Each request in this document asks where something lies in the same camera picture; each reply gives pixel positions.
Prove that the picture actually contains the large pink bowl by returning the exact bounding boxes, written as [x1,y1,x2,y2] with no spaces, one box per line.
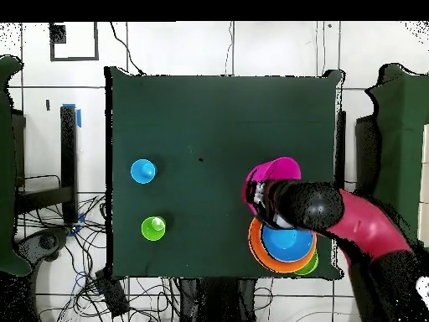
[241,156,302,216]

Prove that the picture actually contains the light blue cup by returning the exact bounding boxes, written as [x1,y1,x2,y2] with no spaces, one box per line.
[129,158,158,185]

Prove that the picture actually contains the large orange bowl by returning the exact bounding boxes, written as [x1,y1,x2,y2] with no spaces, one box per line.
[247,216,318,274]

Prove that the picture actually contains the light blue bowl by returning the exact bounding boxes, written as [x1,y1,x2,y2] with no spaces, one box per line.
[261,224,315,263]

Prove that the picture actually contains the small green bowl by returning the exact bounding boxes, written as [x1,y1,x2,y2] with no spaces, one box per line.
[293,249,320,277]

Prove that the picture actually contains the dark green tablecloth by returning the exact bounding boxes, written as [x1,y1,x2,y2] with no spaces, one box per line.
[104,65,344,281]

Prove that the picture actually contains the green cup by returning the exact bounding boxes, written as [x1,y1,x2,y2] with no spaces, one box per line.
[141,216,167,242]

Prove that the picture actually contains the black upright bar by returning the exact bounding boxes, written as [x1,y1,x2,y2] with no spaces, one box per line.
[334,109,347,184]

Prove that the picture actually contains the black power strip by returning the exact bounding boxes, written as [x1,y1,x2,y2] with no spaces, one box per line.
[94,267,131,318]

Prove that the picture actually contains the black stand base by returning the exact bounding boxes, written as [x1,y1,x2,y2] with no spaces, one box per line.
[16,226,71,264]

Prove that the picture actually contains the green covered side table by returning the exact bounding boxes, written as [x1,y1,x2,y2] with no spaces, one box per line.
[363,63,429,249]
[0,55,33,278]

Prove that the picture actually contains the white boxes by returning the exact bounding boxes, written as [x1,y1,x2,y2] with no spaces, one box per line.
[416,123,429,242]

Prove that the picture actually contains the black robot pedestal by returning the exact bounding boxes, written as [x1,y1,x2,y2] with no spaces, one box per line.
[178,278,257,322]

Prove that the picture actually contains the floor cable tangle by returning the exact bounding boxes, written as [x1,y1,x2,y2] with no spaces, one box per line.
[16,194,182,322]

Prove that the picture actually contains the black L-shaped frame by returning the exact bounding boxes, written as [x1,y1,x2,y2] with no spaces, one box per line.
[14,105,79,225]

